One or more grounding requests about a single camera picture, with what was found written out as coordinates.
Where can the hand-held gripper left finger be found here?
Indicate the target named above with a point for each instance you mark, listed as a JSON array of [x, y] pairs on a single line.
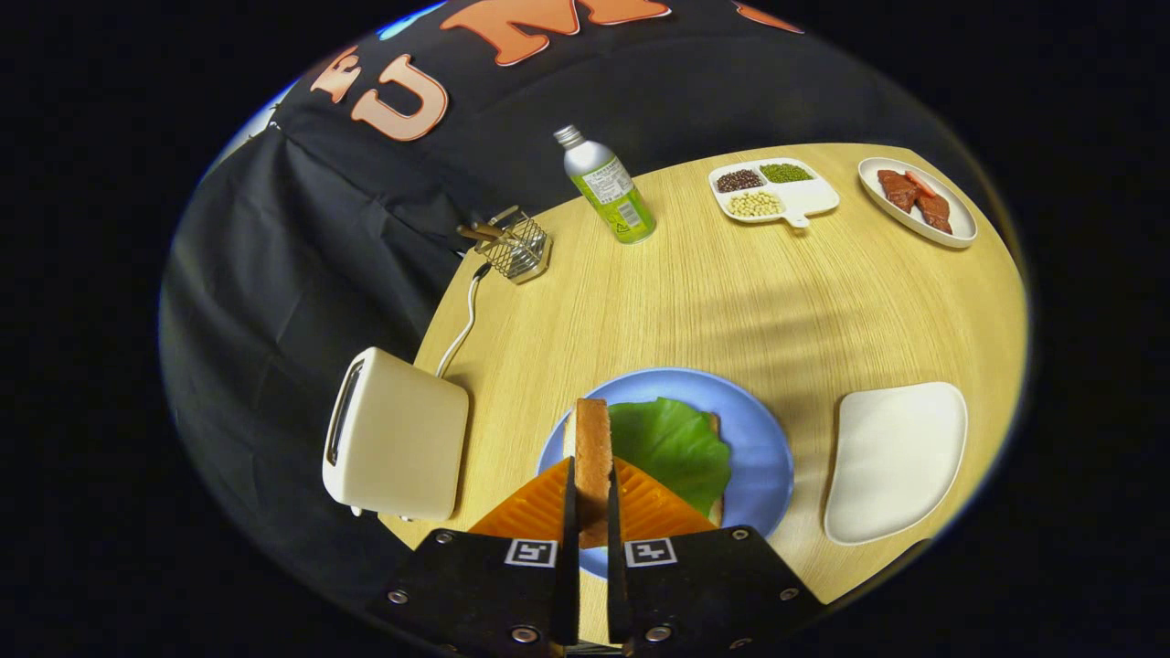
[[570, 599]]

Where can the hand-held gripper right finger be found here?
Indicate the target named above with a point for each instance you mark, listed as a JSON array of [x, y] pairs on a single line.
[[615, 594]]

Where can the brown toast slice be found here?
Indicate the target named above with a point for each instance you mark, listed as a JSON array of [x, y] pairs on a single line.
[[592, 448]]

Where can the green lettuce leaf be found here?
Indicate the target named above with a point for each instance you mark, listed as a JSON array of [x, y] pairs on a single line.
[[672, 443]]

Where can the white bread slice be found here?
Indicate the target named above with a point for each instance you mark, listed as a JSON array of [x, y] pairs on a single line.
[[717, 512]]

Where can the blue plate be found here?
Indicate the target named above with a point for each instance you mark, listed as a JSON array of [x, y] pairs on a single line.
[[759, 439]]

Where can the white toaster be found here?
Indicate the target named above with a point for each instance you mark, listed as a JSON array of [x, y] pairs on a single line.
[[402, 439]]

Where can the white square plate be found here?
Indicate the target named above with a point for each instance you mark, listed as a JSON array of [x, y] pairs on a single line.
[[900, 457]]

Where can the green label metal bottle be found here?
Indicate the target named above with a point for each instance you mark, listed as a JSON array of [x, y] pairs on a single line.
[[611, 187]]

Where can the pile of yellow beans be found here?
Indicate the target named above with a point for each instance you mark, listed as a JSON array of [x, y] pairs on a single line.
[[755, 204]]

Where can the pile of dark beans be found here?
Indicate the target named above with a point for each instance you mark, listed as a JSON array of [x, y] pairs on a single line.
[[739, 180]]

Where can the white divided dish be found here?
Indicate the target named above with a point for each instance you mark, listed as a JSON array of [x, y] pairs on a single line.
[[813, 194]]

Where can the pile of green beans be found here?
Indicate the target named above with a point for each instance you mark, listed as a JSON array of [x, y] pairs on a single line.
[[786, 172]]

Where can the brown meat piece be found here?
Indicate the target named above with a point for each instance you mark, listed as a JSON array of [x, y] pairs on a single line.
[[936, 212], [898, 187]]

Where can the white oval plate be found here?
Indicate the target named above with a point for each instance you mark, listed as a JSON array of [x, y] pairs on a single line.
[[960, 228]]

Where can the red food slice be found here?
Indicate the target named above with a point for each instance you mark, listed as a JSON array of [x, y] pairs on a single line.
[[919, 183]]

